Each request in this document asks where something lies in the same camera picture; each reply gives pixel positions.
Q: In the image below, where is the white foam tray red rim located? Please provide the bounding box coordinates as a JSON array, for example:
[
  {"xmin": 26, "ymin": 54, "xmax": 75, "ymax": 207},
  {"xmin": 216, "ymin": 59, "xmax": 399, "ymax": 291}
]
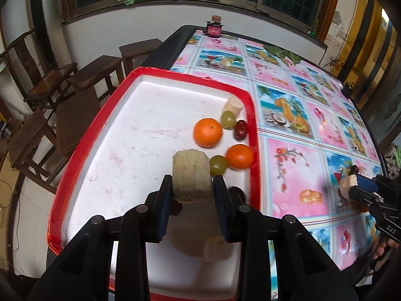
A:
[{"xmin": 46, "ymin": 66, "xmax": 262, "ymax": 301}]

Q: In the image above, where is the dark jar pink label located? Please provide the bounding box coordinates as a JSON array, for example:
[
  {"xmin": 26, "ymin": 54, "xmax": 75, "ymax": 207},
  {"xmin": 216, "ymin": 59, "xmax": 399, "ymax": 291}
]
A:
[{"xmin": 205, "ymin": 15, "xmax": 224, "ymax": 38}]

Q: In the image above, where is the printed pink tablecloth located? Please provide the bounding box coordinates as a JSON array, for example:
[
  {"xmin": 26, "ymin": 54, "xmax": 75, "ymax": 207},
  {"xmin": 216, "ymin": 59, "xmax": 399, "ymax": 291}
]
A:
[{"xmin": 169, "ymin": 30, "xmax": 381, "ymax": 272}]

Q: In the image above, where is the person's right hand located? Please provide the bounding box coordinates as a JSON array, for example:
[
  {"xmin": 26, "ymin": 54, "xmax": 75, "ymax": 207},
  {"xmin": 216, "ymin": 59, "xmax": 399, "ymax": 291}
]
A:
[{"xmin": 370, "ymin": 241, "xmax": 394, "ymax": 270}]

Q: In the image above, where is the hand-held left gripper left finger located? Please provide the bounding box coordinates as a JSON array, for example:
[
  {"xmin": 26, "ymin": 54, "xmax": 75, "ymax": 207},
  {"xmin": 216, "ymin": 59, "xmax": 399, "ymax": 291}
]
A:
[{"xmin": 28, "ymin": 175, "xmax": 175, "ymax": 301}]

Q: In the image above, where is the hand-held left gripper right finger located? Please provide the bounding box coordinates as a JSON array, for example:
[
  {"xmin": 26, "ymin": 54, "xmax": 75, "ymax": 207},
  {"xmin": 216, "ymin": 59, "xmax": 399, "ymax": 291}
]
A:
[{"xmin": 212, "ymin": 175, "xmax": 358, "ymax": 301}]

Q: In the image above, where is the dark wooden chair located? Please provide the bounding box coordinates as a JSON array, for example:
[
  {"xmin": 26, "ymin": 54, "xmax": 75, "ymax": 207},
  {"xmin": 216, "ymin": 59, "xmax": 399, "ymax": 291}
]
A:
[{"xmin": 0, "ymin": 27, "xmax": 78, "ymax": 110}]

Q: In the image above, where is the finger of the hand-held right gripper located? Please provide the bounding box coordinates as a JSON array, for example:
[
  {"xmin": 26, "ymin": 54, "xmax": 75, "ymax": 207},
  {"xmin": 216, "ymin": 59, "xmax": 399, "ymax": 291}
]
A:
[
  {"xmin": 355, "ymin": 173, "xmax": 401, "ymax": 196},
  {"xmin": 349, "ymin": 186, "xmax": 388, "ymax": 224}
]

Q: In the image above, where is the large peeled sugarcane piece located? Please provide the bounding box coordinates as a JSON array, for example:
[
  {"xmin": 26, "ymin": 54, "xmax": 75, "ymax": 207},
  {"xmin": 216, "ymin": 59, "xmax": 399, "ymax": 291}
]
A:
[{"xmin": 172, "ymin": 149, "xmax": 215, "ymax": 203}]

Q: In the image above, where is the green leaf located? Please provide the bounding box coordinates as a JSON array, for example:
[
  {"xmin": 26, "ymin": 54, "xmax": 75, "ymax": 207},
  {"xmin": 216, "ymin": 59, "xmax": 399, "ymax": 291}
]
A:
[{"xmin": 265, "ymin": 44, "xmax": 303, "ymax": 66}]

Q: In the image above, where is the small orange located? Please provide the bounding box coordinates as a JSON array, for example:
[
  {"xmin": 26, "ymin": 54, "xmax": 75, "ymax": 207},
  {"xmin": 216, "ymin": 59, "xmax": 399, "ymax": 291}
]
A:
[{"xmin": 226, "ymin": 144, "xmax": 254, "ymax": 170}]

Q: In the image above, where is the green grape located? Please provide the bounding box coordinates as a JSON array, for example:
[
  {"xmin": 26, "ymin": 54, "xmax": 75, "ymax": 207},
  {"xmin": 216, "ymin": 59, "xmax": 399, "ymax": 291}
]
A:
[
  {"xmin": 220, "ymin": 111, "xmax": 236, "ymax": 129},
  {"xmin": 209, "ymin": 155, "xmax": 228, "ymax": 177}
]

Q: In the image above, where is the dark vertical pipe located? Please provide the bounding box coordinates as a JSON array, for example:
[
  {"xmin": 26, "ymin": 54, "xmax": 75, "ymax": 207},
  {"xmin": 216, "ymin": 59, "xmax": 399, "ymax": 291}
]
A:
[{"xmin": 30, "ymin": 0, "xmax": 58, "ymax": 69}]

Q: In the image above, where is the dark purple passion fruit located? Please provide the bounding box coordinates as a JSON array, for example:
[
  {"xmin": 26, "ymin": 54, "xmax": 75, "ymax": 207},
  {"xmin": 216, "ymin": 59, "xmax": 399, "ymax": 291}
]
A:
[{"xmin": 227, "ymin": 186, "xmax": 245, "ymax": 208}]

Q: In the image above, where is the large orange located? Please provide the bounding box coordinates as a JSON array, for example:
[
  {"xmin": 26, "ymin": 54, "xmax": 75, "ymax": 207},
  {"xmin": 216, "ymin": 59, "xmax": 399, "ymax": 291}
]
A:
[{"xmin": 193, "ymin": 117, "xmax": 224, "ymax": 148}]

